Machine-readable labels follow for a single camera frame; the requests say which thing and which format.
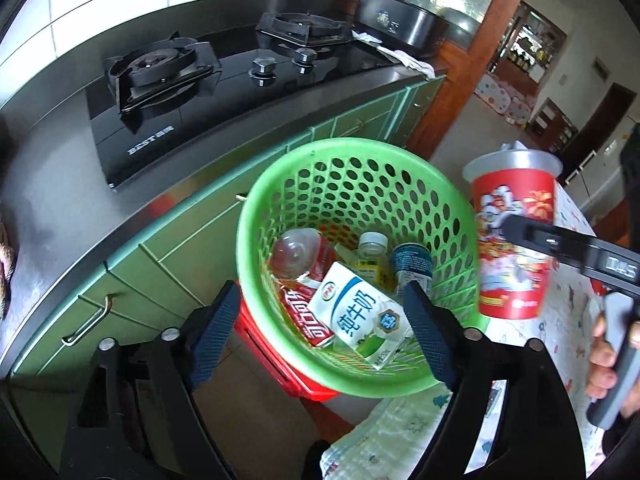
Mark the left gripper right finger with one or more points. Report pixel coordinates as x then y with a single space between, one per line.
439 334

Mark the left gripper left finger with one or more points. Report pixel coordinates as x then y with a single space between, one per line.
212 332

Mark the white milk carton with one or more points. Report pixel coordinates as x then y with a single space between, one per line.
364 318

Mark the blue silver drink can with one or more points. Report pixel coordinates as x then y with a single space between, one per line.
411 262

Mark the red plastic cup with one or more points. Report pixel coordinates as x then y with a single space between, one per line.
513 188

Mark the red soda can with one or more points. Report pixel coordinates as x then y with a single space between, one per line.
295 298

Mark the lime label plastic bottle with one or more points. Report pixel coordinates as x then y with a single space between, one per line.
371 261

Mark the red label plastic bottle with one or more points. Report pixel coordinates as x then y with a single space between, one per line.
303 256

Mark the green kitchen cabinets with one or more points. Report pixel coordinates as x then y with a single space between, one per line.
94 262

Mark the person's right hand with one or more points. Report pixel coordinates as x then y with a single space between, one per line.
601 377

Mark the green plastic basket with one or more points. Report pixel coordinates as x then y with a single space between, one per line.
327 237

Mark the polka dot play fence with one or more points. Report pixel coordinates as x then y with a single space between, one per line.
514 106

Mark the pink cloth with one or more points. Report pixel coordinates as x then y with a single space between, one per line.
7 267

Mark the black gas stove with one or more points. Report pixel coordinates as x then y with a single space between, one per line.
166 93

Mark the white dish cloth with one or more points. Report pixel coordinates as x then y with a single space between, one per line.
401 56

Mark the wooden glass door cabinet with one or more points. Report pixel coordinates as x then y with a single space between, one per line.
466 56

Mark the black rice cooker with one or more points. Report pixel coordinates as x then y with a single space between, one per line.
402 24

